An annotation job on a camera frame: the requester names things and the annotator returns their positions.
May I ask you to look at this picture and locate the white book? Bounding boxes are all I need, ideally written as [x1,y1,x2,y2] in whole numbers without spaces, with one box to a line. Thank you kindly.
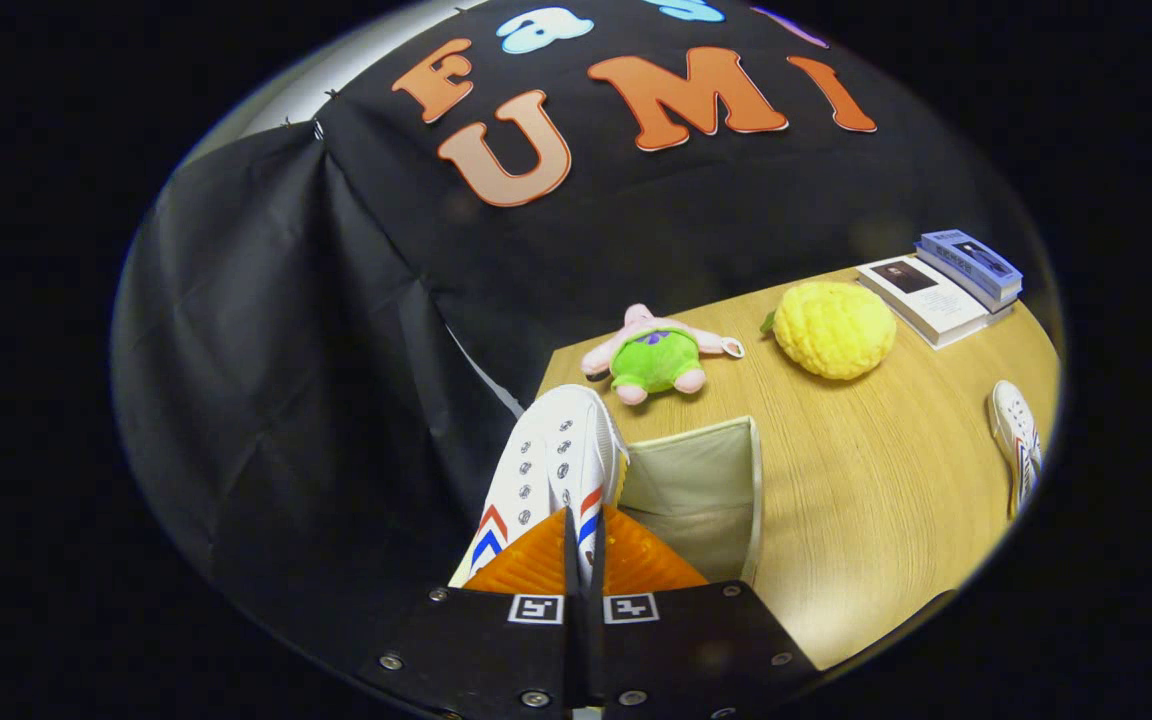
[854,255,1015,351]

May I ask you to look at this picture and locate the brown fabric storage box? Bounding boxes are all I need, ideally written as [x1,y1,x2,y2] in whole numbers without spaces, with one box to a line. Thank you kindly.
[619,416,765,587]

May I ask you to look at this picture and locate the blue book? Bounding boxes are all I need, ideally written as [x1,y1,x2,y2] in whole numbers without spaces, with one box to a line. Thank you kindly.
[914,229,1024,313]

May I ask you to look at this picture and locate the black backdrop cloth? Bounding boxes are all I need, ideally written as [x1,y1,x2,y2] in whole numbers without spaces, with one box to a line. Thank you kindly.
[108,0,1047,661]

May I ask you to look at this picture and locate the yellow plush ball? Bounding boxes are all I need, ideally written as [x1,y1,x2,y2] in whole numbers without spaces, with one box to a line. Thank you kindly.
[761,281,898,382]

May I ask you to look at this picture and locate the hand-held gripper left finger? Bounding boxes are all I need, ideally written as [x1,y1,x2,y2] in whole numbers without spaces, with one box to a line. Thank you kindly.
[356,506,577,720]

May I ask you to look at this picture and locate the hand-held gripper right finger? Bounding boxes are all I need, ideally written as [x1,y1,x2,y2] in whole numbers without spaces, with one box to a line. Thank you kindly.
[584,508,822,720]

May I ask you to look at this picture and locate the white striped canvas shoe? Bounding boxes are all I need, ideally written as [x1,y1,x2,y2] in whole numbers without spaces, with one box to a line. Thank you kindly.
[448,384,631,591]
[988,379,1045,521]

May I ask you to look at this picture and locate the pink and green plush toy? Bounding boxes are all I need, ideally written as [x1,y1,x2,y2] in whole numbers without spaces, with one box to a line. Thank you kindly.
[580,303,745,406]

